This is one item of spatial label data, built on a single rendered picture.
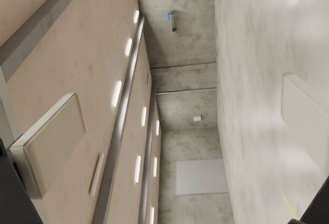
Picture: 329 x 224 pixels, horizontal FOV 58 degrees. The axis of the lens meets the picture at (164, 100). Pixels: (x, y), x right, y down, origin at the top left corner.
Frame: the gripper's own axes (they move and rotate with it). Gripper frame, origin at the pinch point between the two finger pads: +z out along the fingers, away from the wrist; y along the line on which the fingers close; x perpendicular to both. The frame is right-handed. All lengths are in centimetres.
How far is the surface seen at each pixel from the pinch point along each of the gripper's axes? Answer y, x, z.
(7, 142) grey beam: -159, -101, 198
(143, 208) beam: -222, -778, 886
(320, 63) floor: 158, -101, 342
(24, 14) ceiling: -239, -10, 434
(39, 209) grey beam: -152, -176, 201
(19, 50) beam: -212, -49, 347
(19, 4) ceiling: -239, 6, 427
